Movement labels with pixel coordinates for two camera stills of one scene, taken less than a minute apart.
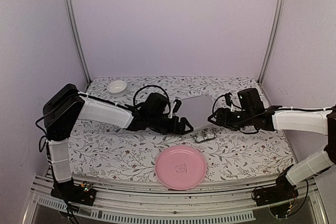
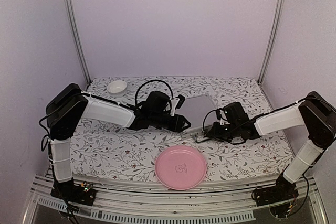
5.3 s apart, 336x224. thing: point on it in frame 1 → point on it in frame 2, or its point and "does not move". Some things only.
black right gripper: [220, 117] → [214, 133]
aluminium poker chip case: [197, 110] does not move
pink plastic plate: [180, 167] does not move
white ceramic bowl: [117, 88] does not move
